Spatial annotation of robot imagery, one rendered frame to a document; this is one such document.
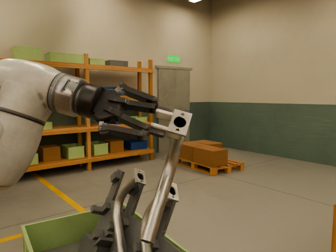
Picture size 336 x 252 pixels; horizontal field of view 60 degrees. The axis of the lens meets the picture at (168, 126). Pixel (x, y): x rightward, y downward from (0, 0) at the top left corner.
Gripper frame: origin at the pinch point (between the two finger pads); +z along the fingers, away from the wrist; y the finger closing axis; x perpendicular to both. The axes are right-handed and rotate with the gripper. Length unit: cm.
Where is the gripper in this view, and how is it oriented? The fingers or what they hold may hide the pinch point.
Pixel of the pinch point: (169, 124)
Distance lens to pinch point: 63.2
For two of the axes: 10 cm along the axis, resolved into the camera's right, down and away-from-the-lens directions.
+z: 9.6, 2.8, -1.0
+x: -0.4, 4.6, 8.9
